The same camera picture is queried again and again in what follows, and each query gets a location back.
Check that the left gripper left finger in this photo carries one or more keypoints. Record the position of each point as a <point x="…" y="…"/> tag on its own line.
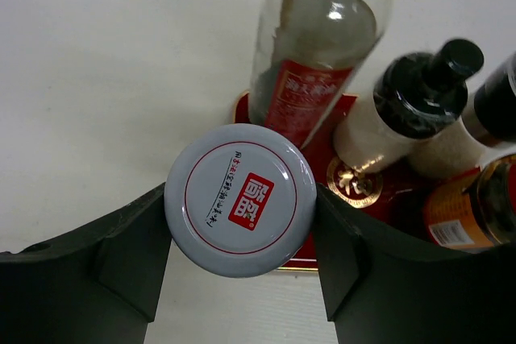
<point x="99" y="283"/>

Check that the red lid spice jar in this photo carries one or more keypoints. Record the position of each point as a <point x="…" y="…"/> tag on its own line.
<point x="475" y="211"/>

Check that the white lid condiment jar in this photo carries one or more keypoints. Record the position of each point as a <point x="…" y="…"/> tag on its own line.
<point x="240" y="201"/>

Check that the black cap sauce bottle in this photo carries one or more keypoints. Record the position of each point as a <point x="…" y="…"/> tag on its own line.
<point x="306" y="53"/>

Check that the white label dark bottle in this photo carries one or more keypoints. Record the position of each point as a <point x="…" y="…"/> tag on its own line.
<point x="419" y="95"/>

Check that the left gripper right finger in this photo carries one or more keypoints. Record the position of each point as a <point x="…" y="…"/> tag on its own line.
<point x="380" y="285"/>

